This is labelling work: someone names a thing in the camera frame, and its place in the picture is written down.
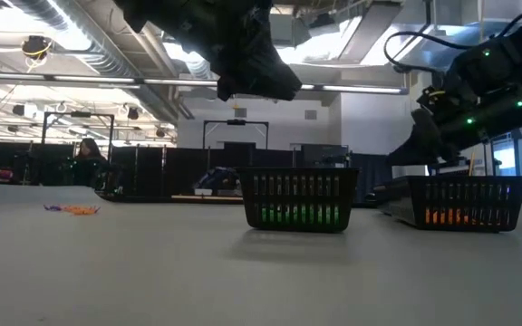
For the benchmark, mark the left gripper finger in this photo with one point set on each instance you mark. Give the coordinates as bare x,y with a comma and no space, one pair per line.
272,68
261,88

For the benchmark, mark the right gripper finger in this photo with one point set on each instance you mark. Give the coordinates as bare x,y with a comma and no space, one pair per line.
417,145
446,154

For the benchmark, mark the orange plastic spider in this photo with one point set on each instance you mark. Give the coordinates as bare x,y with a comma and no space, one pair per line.
460,218
80,210
431,217

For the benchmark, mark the purple plastic spider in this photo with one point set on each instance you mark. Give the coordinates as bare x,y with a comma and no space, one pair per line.
52,208

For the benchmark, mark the dark grey cabinet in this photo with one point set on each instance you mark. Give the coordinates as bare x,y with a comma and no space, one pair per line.
324,156

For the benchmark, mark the long ceiling light bar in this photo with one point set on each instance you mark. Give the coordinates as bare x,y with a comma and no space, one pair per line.
107,79

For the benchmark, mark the person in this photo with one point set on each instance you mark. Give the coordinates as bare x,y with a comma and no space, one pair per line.
89,163

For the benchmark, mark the grey table mat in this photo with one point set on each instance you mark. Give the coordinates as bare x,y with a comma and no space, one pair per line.
243,280

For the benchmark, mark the grey wall vent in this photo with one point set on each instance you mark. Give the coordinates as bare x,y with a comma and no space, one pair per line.
240,112
311,114

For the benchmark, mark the black gantry frame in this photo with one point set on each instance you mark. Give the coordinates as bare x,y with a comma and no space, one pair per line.
236,121
80,114

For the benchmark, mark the corrugated silver air duct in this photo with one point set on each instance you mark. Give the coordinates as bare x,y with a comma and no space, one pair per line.
84,41

